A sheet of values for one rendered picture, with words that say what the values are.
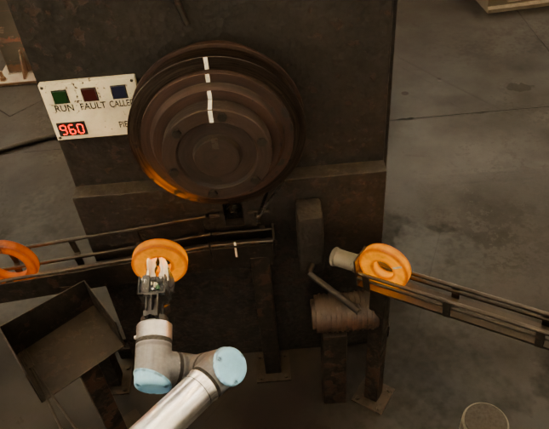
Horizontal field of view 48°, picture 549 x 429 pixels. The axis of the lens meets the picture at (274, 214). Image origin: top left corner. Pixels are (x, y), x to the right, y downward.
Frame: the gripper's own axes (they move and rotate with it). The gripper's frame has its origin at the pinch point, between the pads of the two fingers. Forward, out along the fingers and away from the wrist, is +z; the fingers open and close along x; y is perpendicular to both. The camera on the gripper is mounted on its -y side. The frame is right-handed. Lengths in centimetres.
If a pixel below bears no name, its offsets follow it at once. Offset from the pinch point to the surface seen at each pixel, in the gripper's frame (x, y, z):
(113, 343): 16.7, -19.9, -16.2
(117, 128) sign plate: 9.8, 14.6, 34.5
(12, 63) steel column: 139, -148, 237
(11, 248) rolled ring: 49, -13, 15
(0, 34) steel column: 139, -128, 243
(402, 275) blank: -68, -11, -6
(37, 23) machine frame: 23, 45, 45
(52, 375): 33.3, -19.2, -24.6
